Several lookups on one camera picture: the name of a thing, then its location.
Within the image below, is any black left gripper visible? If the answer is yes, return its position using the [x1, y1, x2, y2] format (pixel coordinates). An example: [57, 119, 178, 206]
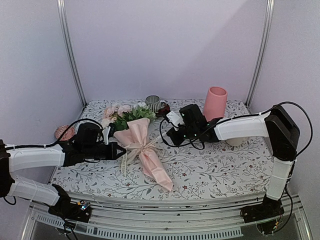
[83, 141, 127, 160]

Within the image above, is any cream printed ribbon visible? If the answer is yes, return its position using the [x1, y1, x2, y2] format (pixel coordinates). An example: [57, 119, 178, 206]
[115, 129, 163, 177]

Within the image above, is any pink flower bouquet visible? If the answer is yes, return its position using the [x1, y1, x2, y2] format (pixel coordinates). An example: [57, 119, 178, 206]
[101, 102, 174, 191]

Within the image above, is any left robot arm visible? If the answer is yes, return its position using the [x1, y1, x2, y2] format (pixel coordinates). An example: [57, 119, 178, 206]
[0, 122, 127, 222]

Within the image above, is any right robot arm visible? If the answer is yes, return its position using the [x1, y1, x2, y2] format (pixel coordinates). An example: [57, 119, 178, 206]
[164, 104, 300, 223]

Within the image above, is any tall pink vase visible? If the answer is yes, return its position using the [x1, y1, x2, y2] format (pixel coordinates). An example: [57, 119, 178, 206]
[203, 86, 228, 122]

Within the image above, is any dark red saucer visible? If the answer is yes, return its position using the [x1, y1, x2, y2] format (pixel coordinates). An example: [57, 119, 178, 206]
[156, 103, 171, 118]

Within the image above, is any white coffee mug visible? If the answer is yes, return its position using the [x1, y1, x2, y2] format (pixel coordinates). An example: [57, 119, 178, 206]
[225, 137, 248, 147]

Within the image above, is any floral patterned tablecloth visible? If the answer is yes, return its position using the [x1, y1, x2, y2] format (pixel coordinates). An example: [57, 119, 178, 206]
[51, 98, 281, 201]

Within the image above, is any striped ceramic cup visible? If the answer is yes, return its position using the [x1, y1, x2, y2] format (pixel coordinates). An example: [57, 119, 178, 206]
[145, 95, 167, 113]

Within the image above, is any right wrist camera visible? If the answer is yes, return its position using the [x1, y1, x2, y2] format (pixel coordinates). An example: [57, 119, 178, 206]
[164, 111, 184, 131]

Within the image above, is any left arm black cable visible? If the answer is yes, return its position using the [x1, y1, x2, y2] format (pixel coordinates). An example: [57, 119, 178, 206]
[4, 118, 106, 151]

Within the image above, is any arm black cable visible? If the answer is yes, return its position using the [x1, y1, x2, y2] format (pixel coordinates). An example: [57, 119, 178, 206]
[4, 118, 106, 151]
[159, 101, 313, 163]

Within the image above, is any aluminium front rail base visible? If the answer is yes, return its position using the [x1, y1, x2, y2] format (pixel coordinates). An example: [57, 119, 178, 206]
[21, 193, 313, 240]

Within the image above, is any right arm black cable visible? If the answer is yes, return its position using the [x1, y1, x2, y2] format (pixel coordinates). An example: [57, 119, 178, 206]
[159, 101, 313, 163]

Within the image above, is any right aluminium frame post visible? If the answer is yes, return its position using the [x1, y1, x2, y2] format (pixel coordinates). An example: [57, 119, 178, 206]
[245, 0, 275, 109]

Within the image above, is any aluminium frame post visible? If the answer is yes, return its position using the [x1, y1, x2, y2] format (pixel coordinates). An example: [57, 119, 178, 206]
[245, 0, 275, 109]
[56, 0, 87, 108]

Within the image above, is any left aluminium frame post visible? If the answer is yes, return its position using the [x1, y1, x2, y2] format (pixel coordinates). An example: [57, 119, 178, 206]
[56, 0, 87, 108]

